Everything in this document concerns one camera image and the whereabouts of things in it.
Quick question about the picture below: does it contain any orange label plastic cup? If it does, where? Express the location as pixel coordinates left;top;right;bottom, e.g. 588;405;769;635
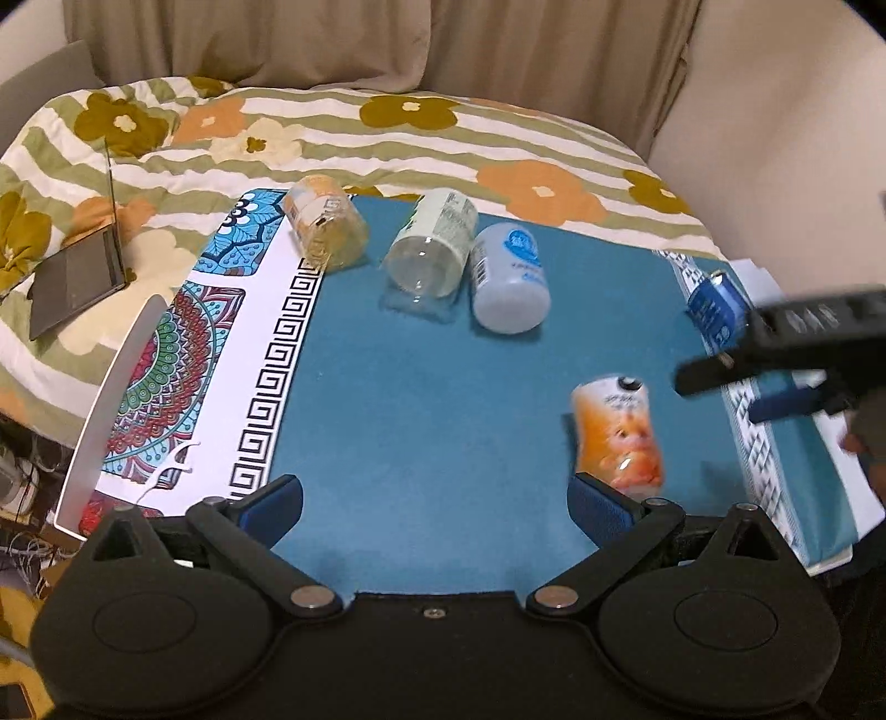
571;375;664;501

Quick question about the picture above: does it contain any dark blue plastic cup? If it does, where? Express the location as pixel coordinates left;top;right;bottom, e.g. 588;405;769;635
688;270;751;352

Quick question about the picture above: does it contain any white blue label cup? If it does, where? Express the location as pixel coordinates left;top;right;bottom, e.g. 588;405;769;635
470;222;551;335

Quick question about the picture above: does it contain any yellow label plastic cup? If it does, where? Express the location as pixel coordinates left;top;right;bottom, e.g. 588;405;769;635
282;174;369;273

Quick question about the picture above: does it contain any green label clear cup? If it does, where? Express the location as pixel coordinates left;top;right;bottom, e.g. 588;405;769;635
382;188;477;322

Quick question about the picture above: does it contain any person right hand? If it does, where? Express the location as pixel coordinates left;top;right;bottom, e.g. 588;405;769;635
841;404;886;502

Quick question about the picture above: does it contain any mandala patterned white mat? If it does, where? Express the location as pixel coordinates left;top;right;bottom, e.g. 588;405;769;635
54;189;323;538

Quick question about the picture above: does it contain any teal blue cloth mat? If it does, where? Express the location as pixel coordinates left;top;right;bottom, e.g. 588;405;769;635
274;227;863;595

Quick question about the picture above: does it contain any grey open laptop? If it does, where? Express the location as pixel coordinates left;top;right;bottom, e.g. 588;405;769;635
29;148;128;341

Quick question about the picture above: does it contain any beige curtain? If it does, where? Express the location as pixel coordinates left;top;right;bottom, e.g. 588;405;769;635
63;0;701;155

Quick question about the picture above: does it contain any floral striped duvet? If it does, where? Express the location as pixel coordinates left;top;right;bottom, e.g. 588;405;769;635
2;76;718;447

